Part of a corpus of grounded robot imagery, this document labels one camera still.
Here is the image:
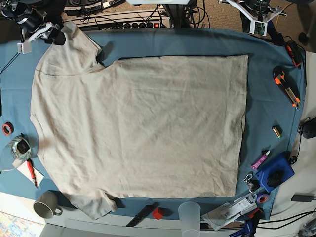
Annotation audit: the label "clear tape roll with holder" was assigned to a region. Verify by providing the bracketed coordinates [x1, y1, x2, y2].
[0, 135, 32, 172]

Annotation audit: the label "blue table cloth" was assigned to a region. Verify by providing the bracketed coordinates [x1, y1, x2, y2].
[0, 27, 307, 221]

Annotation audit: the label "blue handled tool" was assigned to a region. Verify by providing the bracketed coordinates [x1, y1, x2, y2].
[267, 21, 284, 46]

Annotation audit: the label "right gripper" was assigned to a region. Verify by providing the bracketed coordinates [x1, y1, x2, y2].
[16, 11, 66, 45]

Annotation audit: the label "purple tape roll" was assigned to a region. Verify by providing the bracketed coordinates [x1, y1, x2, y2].
[256, 192, 270, 204]

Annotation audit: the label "purple glue tube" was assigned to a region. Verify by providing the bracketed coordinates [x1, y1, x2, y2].
[251, 150, 271, 170]

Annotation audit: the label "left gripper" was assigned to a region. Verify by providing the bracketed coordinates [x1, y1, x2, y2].
[219, 0, 287, 22]

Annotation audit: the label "black cable ties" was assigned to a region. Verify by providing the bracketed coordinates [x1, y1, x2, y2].
[0, 52, 20, 74]

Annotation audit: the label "packaged item card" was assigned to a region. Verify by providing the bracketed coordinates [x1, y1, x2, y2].
[201, 193, 257, 231]

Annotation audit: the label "grey ceramic mug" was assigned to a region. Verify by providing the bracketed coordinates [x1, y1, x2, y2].
[33, 191, 63, 219]

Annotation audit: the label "red tape roll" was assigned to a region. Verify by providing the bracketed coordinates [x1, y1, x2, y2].
[2, 122, 14, 136]

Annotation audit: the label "green yellow battery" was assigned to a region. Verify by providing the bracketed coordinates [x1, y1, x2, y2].
[272, 125, 282, 139]

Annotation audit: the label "white paper note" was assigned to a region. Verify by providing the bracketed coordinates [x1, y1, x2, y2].
[17, 161, 44, 187]

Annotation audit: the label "black phone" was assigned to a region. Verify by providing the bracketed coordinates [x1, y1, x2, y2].
[291, 194, 315, 202]

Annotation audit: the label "red pen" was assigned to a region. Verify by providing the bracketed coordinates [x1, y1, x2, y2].
[26, 158, 38, 188]

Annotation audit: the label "blue case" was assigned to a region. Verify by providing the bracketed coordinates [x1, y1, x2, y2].
[255, 154, 295, 193]

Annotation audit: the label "translucent plastic cup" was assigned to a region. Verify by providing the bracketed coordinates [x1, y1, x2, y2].
[178, 201, 201, 237]

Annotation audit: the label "power strip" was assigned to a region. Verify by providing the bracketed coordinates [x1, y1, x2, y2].
[118, 19, 170, 29]

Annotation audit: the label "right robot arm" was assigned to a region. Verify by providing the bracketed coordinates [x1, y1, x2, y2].
[0, 0, 66, 45]

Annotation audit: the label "beige T-shirt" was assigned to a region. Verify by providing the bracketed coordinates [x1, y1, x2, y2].
[30, 22, 248, 220]

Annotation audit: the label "black computer mouse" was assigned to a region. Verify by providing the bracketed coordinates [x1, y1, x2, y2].
[299, 120, 316, 139]

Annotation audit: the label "keyring with carabiner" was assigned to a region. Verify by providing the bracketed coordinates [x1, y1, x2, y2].
[244, 173, 260, 193]

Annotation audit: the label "orange black utility knife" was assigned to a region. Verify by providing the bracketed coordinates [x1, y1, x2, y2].
[273, 66, 301, 109]

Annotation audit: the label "orange black tool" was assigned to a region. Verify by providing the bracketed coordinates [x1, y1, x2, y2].
[285, 40, 302, 67]

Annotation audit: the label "red cube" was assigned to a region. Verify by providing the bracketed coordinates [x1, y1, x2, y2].
[152, 208, 164, 220]

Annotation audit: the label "blue black clamp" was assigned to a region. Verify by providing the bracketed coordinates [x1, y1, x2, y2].
[229, 208, 264, 237]

